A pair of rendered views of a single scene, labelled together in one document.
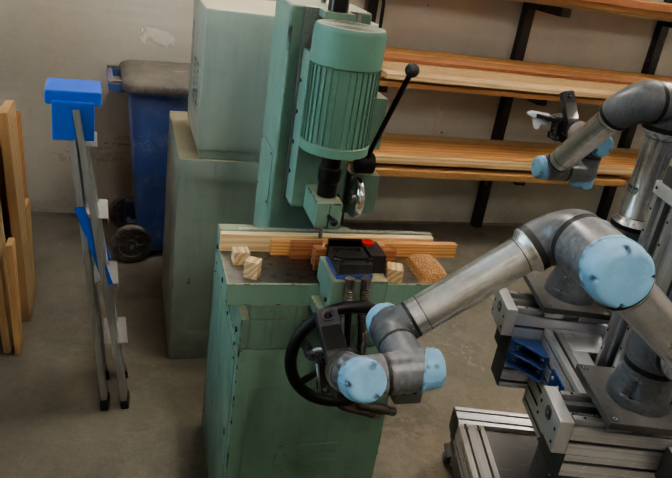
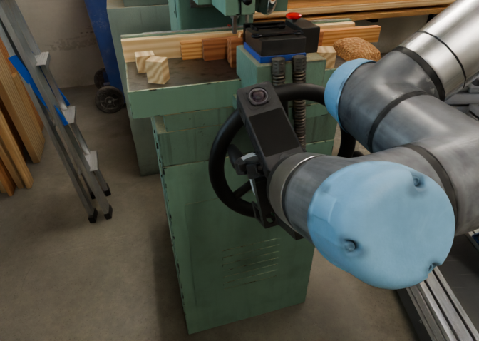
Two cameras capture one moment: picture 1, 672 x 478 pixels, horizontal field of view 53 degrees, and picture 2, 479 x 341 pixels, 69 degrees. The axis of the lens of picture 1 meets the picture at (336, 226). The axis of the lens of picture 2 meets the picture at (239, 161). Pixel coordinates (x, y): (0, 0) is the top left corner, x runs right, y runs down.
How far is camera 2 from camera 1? 0.96 m
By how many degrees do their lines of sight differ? 12
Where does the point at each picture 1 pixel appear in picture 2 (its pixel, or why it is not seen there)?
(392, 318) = (386, 77)
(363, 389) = (398, 255)
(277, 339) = (203, 150)
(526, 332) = not seen: hidden behind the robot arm
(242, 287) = (147, 94)
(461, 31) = not seen: outside the picture
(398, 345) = (430, 123)
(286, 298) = (204, 101)
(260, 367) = (191, 182)
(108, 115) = (77, 11)
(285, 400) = (224, 210)
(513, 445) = not seen: hidden behind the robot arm
